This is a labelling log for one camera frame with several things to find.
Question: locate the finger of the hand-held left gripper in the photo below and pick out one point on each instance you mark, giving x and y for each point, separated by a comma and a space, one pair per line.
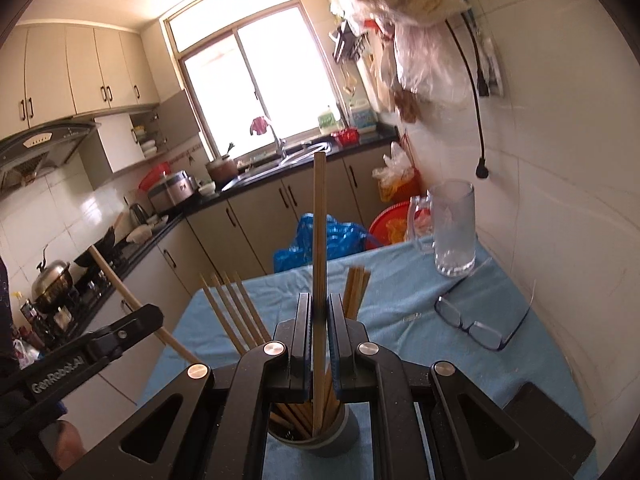
130, 327

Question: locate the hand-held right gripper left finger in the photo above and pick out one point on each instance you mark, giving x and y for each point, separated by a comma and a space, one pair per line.
304, 330

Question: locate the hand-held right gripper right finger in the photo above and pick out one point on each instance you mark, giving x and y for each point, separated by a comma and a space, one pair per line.
336, 330

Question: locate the bunch of wooden chopsticks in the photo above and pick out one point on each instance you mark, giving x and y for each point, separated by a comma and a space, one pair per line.
356, 290

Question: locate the long wooden chopstick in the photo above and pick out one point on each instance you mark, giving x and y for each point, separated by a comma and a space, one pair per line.
320, 210
112, 275

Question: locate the dark grey chopstick holder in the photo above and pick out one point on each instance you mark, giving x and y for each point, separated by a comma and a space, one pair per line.
330, 442

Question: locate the person's left hand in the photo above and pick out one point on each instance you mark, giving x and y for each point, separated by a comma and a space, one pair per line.
67, 445

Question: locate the gas stove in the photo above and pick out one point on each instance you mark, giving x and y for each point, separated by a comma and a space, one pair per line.
90, 290

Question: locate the light blue towel cloth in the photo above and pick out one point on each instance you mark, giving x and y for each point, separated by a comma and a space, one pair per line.
400, 300

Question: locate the black frying pan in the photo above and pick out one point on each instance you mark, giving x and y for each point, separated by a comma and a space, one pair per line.
107, 246

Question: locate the blue plastic bag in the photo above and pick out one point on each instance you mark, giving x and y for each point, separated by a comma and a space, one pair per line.
340, 240

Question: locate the steel pot with lid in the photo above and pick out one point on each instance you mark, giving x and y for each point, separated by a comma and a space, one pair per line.
50, 285

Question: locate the white bowls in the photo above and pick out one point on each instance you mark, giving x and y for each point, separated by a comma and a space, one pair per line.
139, 234

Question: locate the small steel kettle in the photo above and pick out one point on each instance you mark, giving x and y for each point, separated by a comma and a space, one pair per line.
139, 216

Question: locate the dark-framed eyeglasses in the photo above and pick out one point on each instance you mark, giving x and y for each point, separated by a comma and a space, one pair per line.
450, 312

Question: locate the large red floor basin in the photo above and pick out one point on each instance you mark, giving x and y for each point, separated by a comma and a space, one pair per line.
390, 225

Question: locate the silver rice cooker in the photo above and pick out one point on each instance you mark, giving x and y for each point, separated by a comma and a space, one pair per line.
172, 192

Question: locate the red plastic strainer bowl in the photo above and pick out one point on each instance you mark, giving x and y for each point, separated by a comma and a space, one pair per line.
152, 177

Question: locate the clear glass mug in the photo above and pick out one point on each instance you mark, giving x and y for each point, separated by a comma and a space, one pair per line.
452, 230

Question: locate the clear plastic bag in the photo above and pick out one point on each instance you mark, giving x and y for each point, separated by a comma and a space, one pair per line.
397, 170

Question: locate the steel sink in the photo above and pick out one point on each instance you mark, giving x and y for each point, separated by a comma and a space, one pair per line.
300, 157

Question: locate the brown clay pot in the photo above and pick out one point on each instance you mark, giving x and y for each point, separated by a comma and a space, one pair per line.
222, 171

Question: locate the chrome sink faucet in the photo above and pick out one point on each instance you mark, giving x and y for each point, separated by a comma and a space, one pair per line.
280, 142

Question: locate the small red basket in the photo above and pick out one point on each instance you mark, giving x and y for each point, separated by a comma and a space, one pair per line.
346, 137

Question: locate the range hood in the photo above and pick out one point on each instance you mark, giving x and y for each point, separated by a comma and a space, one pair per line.
40, 145

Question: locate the pink cloth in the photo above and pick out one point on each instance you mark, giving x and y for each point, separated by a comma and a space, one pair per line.
259, 125

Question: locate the white detergent bottle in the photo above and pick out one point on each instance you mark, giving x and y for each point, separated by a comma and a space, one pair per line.
362, 119

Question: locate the black smartphone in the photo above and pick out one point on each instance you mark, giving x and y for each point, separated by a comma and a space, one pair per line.
550, 410

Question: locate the beige upper cabinets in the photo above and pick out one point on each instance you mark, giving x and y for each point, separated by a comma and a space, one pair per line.
85, 70

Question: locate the kitchen window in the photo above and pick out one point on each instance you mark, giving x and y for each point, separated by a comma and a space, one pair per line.
260, 70

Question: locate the cluster of hanging plastic bags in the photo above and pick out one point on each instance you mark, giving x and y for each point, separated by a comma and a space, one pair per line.
425, 60

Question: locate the white power strip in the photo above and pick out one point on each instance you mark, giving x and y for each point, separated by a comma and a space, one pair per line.
492, 70

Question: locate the open wall cabinet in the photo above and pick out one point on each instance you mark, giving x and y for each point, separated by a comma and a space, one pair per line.
175, 120

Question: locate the black wall shelf rack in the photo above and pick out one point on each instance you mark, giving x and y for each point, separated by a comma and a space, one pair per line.
350, 45

